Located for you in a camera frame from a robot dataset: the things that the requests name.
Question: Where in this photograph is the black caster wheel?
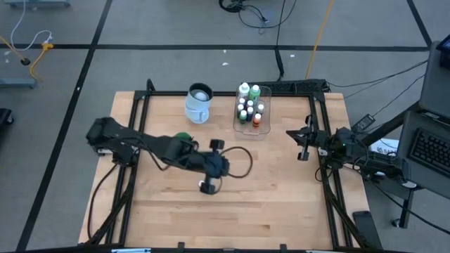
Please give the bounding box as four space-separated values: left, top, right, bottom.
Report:
0 108 15 128

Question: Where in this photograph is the clear plastic bin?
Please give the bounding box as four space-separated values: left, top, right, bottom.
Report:
231 85 273 138

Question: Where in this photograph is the black tablet blue screen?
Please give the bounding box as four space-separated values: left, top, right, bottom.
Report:
437 33 450 70

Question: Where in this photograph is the grey-blue metal table foot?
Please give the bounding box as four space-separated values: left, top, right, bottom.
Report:
0 77 37 89
5 0 71 9

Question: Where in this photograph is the black cable tangle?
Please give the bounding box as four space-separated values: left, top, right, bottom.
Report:
218 0 299 35

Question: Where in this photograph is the black laptop stand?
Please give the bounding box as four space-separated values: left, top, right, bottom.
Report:
361 101 423 229

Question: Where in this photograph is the long yellow cable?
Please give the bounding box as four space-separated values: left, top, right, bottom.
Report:
304 0 335 80

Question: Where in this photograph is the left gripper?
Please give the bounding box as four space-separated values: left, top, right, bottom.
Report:
199 138 231 195

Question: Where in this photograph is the black power strip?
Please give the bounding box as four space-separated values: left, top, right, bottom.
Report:
252 79 330 95

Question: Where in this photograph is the black power adapter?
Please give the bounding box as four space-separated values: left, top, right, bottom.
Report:
351 113 376 132

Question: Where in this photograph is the black aluminium table frame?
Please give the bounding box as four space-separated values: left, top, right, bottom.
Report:
84 79 379 253

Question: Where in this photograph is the grey laptop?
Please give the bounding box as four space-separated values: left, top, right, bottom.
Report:
392 40 450 200

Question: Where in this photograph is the white box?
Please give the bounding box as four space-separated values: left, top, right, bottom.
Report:
368 138 400 156

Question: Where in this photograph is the white floor cable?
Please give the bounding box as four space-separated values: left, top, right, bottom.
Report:
9 0 53 53

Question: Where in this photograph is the thick black floor cable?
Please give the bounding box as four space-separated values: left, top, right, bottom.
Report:
275 0 288 82

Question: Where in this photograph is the white cup with water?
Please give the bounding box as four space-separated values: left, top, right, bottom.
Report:
184 82 214 125

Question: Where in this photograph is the large green paint bottle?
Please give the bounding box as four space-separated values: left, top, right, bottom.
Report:
248 84 262 105

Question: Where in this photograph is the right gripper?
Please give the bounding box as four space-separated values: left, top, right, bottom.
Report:
285 115 330 162

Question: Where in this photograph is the thin black floor cable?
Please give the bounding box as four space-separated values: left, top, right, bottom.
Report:
326 59 430 89

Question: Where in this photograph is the yellow cable with connector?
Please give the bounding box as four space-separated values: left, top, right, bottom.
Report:
0 34 56 82

